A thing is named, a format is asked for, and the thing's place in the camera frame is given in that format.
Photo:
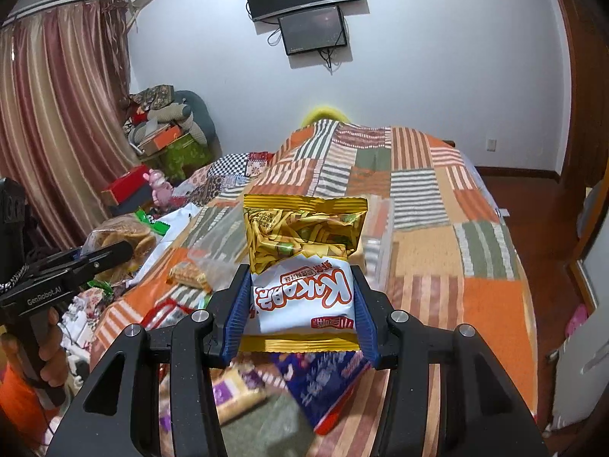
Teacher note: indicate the yellow and white snack packet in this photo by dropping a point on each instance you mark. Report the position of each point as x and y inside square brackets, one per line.
[304, 295]

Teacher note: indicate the small black monitor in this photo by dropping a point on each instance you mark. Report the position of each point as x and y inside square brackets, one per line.
[311, 28]

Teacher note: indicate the person's left hand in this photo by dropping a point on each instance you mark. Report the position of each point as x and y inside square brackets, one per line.
[50, 345]

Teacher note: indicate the dark flat box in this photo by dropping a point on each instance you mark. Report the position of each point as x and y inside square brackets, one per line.
[135, 202]

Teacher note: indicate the checkered patchwork quilt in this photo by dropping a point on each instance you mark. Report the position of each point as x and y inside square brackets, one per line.
[223, 171]

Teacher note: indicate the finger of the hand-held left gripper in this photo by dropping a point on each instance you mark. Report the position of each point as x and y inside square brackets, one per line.
[107, 256]

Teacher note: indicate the yellow round object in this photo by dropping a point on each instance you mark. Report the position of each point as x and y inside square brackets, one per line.
[326, 113]

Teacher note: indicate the pink toy figure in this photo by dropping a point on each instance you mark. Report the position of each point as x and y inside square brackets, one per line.
[161, 188]

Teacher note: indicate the orange striped patchwork blanket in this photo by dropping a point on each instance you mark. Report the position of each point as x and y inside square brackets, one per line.
[428, 228]

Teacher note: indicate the green snack packet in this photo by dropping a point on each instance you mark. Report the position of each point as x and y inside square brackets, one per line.
[151, 221]

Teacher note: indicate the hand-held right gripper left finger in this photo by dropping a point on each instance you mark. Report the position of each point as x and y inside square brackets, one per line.
[238, 316]

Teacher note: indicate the tan and purple snack packet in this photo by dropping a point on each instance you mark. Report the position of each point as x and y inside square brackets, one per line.
[238, 392]

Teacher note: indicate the dark patterned cloth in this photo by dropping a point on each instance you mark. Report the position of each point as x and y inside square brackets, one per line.
[154, 95]

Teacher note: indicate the white plastic bag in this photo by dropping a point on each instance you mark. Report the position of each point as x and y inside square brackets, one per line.
[183, 221]

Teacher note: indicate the pile of clothes and boxes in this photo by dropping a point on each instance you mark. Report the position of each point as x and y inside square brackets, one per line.
[195, 109]

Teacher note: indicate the small orange wafer packet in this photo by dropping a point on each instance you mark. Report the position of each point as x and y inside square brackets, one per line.
[190, 276]

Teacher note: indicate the wooden cabinet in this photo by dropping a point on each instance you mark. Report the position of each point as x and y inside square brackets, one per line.
[592, 247]

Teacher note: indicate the clear bag of round biscuits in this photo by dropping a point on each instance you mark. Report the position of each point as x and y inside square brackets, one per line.
[121, 238]

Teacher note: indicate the red snack packet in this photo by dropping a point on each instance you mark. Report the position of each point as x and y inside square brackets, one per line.
[164, 314]

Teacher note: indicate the blue snack packet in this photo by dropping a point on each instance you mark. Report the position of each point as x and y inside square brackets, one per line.
[323, 381]

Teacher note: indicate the white board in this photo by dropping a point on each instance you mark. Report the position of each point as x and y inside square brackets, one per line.
[583, 371]

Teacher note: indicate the striped pink curtain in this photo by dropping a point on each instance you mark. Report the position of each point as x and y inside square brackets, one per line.
[57, 119]

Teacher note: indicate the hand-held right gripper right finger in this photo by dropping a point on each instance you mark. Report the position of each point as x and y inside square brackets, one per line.
[364, 323]

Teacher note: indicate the green patterned box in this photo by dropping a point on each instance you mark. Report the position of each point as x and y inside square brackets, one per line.
[185, 154]

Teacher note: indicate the pink slipper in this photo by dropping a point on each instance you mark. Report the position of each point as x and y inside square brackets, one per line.
[575, 321]

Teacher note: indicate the wooden door frame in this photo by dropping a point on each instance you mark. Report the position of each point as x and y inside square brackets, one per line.
[583, 81]

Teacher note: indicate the orange box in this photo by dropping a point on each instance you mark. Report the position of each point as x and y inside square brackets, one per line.
[164, 138]

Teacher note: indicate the red box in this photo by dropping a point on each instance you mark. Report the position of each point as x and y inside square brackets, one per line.
[123, 185]

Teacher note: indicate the person's left forearm orange sleeve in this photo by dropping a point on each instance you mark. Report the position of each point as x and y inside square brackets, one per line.
[14, 395]

